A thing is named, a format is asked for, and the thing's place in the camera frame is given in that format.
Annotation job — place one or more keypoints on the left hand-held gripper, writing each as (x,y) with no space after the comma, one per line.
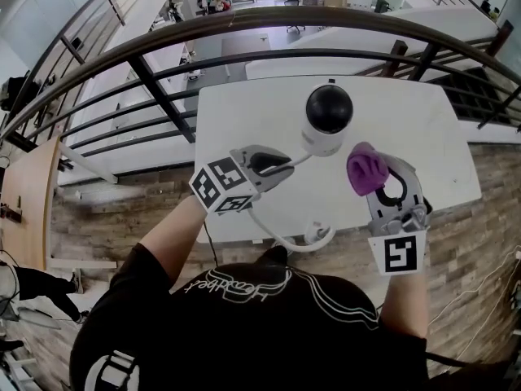
(221,185)

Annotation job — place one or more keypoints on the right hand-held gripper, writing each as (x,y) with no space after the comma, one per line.
(401,255)

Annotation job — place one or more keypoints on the purple cloth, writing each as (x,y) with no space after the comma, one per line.
(366,169)

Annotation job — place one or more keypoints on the white dome camera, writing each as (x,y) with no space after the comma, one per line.
(325,112)

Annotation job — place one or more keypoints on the person's left forearm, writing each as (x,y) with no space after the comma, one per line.
(171,238)

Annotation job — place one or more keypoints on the person's right forearm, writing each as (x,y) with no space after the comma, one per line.
(407,308)

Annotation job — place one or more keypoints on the black curved metal railing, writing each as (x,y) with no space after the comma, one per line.
(285,14)

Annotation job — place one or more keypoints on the black printed t-shirt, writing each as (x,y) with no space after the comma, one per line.
(244,340)

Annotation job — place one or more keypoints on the black bag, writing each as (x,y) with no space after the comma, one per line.
(382,5)

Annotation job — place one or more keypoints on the wooden table with white legs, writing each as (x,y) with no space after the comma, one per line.
(28,202)

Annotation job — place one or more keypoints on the black chair with jacket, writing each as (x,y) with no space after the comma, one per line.
(12,92)

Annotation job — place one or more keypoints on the grey oval device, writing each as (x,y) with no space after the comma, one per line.
(6,279)

